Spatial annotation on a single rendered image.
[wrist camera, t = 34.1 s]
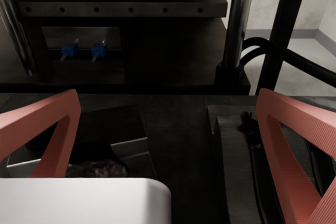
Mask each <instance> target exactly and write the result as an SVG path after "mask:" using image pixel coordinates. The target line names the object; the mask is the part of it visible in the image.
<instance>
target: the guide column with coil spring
mask: <svg viewBox="0 0 336 224"><path fill-rule="evenodd" d="M0 16H1V18H2V21H3V23H4V26H5V28H6V31H7V33H8V35H9V38H10V40H11V43H12V45H13V48H14V50H15V53H16V55H17V58H18V60H19V62H20V65H21V67H22V70H23V72H24V74H25V75H27V76H31V75H35V74H37V73H38V72H39V71H40V69H39V66H38V63H37V61H36V58H35V55H34V52H33V49H32V47H31V44H30V41H29V38H28V36H27V33H26V30H25V27H24V24H23V22H22V19H21V16H20V13H19V11H18V8H17V5H16V2H15V0H0Z"/></svg>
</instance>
